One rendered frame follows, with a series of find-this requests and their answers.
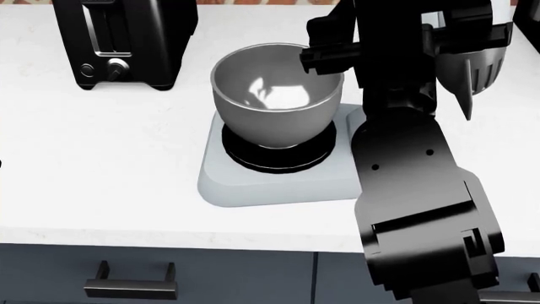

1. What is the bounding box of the black countertop appliance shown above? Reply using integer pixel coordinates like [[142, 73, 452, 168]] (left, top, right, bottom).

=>
[[512, 0, 540, 54]]

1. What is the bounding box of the black two-slot toaster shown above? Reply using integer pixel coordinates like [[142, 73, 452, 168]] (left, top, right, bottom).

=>
[[51, 0, 199, 92]]

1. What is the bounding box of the dark grey cabinet drawer front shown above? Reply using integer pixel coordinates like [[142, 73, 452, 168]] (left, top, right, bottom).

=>
[[316, 251, 540, 304], [0, 242, 316, 304]]

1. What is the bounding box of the silver metal mixing bowl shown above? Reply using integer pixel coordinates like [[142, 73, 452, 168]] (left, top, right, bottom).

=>
[[209, 42, 345, 149]]

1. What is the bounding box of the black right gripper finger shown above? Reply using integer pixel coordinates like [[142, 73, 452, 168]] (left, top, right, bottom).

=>
[[300, 0, 363, 76], [421, 0, 515, 58]]

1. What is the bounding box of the black metal drawer handle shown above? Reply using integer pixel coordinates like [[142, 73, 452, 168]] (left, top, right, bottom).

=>
[[83, 259, 179, 301], [478, 272, 540, 304]]

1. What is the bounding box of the silver stand mixer head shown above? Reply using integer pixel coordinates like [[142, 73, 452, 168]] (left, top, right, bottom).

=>
[[421, 0, 514, 122]]

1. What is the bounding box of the grey stand mixer base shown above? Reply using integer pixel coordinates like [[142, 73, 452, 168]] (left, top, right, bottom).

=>
[[197, 102, 368, 209]]

